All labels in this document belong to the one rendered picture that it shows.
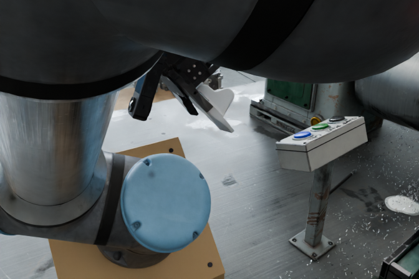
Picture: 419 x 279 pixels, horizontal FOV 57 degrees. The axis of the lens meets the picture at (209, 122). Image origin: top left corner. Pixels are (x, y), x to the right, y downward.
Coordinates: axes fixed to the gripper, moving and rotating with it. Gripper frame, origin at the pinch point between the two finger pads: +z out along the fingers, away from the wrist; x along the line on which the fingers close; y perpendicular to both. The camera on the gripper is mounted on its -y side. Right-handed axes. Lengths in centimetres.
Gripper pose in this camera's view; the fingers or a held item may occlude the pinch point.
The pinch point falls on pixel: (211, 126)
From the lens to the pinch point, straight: 70.7
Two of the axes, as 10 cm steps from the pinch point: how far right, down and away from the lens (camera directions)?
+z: 5.7, 6.9, 4.4
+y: 7.0, -6.9, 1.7
